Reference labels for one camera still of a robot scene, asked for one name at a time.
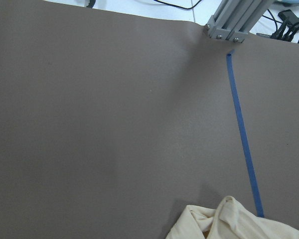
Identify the cream long-sleeve printed shirt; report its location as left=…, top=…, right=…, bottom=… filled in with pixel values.
left=166, top=196, right=299, bottom=239

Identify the aluminium frame post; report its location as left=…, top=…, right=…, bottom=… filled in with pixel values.
left=206, top=0, right=273, bottom=43

